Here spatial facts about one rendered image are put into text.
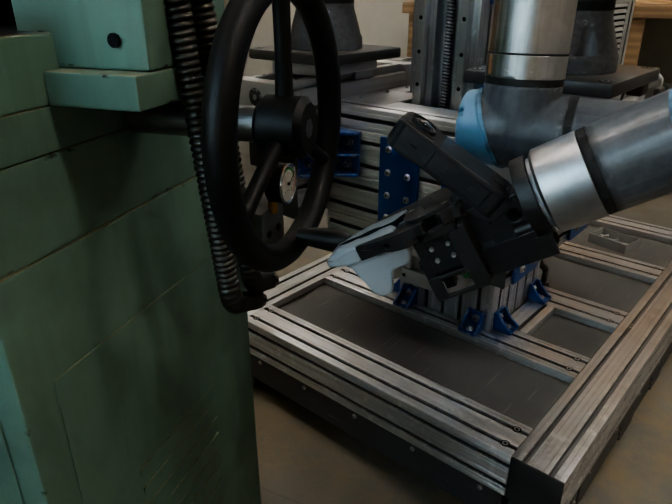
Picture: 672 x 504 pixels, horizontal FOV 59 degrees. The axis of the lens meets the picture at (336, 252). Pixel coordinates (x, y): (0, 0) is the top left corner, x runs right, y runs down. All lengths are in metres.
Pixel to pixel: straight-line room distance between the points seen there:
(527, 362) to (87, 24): 1.04
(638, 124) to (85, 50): 0.45
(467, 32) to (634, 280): 0.92
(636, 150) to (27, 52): 0.49
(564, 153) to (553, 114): 0.11
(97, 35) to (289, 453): 1.02
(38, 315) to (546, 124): 0.50
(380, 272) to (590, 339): 0.95
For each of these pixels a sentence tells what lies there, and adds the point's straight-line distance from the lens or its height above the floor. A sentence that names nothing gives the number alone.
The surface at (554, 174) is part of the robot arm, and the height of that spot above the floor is 0.80.
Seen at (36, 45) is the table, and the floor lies 0.89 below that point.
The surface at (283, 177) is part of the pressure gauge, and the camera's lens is 0.89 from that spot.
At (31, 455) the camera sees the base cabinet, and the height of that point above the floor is 0.53.
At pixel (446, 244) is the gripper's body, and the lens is 0.53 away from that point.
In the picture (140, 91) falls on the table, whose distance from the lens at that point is 0.53.
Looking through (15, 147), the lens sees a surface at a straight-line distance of 0.57.
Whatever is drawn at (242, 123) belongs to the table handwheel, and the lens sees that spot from 0.60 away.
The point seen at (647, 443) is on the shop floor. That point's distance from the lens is 1.55.
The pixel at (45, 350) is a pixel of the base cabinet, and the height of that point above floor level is 0.62.
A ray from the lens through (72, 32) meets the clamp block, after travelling 0.58.
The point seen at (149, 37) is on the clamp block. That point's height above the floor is 0.90.
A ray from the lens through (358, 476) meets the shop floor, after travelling 1.32.
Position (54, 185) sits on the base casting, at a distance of 0.60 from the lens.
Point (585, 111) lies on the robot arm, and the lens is 0.60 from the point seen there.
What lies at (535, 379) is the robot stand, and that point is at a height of 0.21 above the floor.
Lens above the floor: 0.94
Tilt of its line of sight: 25 degrees down
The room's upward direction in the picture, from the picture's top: straight up
